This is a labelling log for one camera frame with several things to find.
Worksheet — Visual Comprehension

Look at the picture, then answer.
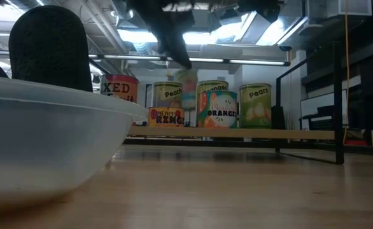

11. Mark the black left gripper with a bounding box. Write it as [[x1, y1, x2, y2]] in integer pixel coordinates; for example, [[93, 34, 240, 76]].
[[125, 0, 195, 71]]

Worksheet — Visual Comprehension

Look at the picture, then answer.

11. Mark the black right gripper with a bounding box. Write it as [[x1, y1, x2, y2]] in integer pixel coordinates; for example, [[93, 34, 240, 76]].
[[237, 0, 282, 24]]

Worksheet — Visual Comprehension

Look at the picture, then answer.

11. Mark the peaches can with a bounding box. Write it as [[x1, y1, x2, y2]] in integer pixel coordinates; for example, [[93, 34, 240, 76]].
[[151, 81, 183, 109]]

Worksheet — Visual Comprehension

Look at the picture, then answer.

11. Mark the green oranges can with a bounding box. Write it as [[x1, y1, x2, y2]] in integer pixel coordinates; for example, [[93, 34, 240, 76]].
[[196, 80, 229, 94]]

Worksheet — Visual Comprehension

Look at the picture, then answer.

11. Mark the red orange mixed fruit can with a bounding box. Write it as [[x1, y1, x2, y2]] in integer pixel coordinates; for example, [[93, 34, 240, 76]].
[[100, 74, 139, 103]]

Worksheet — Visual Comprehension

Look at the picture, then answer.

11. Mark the yellow pineapple rings can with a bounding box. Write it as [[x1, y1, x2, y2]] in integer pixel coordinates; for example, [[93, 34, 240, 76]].
[[147, 106, 185, 128]]

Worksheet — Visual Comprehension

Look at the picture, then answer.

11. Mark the teal mandarin oranges can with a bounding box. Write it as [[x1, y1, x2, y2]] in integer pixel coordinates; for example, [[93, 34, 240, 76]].
[[196, 90, 238, 129]]

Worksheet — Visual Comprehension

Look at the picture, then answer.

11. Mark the green pears can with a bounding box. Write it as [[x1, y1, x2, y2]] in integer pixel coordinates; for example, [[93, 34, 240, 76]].
[[239, 83, 272, 129]]

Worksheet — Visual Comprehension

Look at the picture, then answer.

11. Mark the wooden shelf board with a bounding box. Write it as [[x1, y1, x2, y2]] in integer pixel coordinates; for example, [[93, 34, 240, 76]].
[[129, 126, 336, 141]]

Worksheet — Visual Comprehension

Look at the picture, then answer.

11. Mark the long fluorescent light bar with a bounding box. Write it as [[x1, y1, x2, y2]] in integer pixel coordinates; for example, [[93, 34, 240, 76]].
[[89, 53, 292, 67]]

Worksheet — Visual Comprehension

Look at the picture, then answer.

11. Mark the black background crate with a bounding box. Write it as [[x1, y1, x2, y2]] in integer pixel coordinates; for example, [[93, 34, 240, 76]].
[[271, 104, 286, 130]]

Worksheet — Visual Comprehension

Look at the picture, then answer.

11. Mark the black textured rounded block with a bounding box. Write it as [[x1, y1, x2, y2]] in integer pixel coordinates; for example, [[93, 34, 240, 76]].
[[8, 5, 94, 93]]

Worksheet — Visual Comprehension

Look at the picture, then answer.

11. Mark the black mesh basket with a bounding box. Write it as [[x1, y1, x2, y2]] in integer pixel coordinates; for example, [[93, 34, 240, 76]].
[[309, 116, 334, 131]]

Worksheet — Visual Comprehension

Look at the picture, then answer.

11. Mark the white translucent plastic bowl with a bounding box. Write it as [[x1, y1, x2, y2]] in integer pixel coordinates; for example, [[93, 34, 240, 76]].
[[0, 74, 148, 212]]

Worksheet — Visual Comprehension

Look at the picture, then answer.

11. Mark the flat red object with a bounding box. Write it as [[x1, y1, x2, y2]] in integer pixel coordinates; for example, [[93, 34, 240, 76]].
[[344, 139, 370, 146]]

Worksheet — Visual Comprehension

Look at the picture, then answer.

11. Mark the black metal shelf frame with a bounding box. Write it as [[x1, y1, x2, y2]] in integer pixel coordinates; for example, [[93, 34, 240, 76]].
[[89, 41, 346, 165]]

